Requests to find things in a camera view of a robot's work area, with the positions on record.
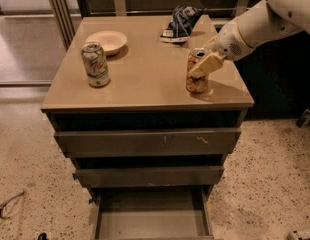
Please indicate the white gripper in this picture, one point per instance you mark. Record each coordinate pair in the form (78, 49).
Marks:
(229, 41)

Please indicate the orange soda can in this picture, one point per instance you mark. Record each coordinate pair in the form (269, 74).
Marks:
(195, 85)

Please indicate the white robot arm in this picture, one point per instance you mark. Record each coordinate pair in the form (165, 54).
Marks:
(266, 21)

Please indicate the grey drawer cabinet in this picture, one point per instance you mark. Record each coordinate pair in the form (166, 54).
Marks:
(146, 92)

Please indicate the green white soda can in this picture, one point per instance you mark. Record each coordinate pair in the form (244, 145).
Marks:
(95, 64)

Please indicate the middle grey drawer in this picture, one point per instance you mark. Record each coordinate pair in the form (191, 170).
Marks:
(149, 176)

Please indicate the top grey drawer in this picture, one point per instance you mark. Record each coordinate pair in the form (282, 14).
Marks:
(142, 143)

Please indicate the open bottom grey drawer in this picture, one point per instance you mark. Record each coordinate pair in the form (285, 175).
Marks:
(172, 213)

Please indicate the blue chip bag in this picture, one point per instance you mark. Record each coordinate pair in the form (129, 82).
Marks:
(182, 22)

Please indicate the white shallow bowl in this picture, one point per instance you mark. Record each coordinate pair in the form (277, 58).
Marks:
(111, 41)

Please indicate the white object bottom right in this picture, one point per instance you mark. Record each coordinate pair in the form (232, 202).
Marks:
(299, 235)

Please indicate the small black floor object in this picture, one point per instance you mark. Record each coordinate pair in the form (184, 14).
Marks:
(42, 236)

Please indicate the dark object by wall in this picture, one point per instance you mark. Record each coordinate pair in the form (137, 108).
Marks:
(304, 119)

